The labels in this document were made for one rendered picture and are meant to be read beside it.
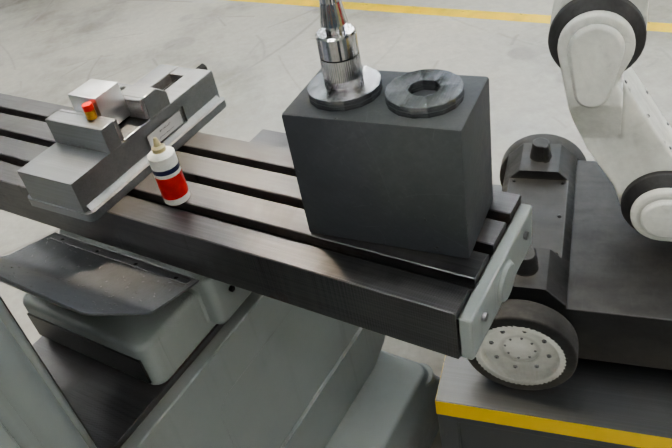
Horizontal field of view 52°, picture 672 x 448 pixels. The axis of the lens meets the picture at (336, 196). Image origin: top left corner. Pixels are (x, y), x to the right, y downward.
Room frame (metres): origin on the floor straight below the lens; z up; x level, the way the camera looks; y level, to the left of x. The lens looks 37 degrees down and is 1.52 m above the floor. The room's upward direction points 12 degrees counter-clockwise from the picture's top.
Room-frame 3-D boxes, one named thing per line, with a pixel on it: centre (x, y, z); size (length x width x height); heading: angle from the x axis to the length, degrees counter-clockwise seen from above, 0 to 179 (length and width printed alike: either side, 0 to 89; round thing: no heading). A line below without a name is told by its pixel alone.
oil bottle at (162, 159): (0.86, 0.23, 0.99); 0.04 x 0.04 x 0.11
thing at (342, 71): (0.74, -0.04, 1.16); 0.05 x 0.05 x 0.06
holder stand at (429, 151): (0.71, -0.08, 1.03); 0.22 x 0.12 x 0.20; 59
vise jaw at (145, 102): (1.05, 0.30, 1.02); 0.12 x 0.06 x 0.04; 54
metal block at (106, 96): (1.00, 0.34, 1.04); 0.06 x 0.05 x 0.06; 54
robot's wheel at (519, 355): (0.81, -0.27, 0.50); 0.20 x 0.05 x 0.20; 66
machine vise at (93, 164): (1.03, 0.32, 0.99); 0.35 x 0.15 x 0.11; 144
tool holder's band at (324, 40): (0.74, -0.04, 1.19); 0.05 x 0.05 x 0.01
